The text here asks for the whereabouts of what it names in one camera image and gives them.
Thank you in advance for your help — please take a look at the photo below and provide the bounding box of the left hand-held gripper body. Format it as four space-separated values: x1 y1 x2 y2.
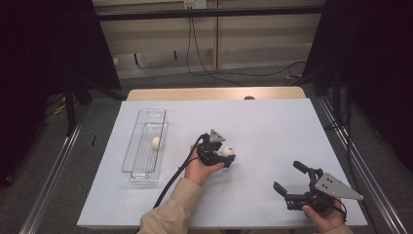
196 129 227 168

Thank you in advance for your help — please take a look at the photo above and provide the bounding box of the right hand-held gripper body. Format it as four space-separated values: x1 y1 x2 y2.
284 167 364 214

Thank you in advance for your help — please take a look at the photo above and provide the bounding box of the clear plastic container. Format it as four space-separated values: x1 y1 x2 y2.
121 107 169 183

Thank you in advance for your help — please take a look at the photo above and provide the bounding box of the person's left hand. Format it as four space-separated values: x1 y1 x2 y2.
183 144 226 187

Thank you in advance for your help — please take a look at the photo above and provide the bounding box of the person's right hand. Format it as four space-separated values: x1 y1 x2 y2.
301 197 348 234

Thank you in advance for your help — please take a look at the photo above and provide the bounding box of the white table mat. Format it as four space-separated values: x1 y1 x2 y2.
76 97 369 228

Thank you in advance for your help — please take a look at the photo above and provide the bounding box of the wooden table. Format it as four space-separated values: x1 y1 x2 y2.
126 86 307 102

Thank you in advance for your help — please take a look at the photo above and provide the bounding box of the black metal stand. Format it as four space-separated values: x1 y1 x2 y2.
330 64 345 128
62 76 129 137

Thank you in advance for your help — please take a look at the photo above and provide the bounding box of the black curtain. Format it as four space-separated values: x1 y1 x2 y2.
0 0 123 186
303 0 413 174

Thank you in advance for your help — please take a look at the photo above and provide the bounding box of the white power outlet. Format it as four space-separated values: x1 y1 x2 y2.
183 0 207 10

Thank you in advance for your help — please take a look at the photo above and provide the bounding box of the right hand-held gripper black cable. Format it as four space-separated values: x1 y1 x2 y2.
332 198 349 223

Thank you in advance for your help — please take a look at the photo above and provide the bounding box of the hand-held gripper black cable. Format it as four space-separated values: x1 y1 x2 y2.
152 132 208 210
332 198 349 223

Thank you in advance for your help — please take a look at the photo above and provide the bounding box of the metal floor rail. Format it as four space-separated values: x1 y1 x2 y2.
316 97 408 234
19 106 91 234

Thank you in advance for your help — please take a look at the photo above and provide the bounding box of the left hand-held gripper black cable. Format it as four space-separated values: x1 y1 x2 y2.
152 132 208 210

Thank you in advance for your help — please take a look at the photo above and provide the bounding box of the black floor cable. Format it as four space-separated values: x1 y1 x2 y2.
324 94 358 189

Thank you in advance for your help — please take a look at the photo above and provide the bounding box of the black power cable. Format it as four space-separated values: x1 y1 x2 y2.
191 18 308 78
185 18 244 87

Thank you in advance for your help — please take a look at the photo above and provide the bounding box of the yellow cable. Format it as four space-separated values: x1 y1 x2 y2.
48 94 66 116

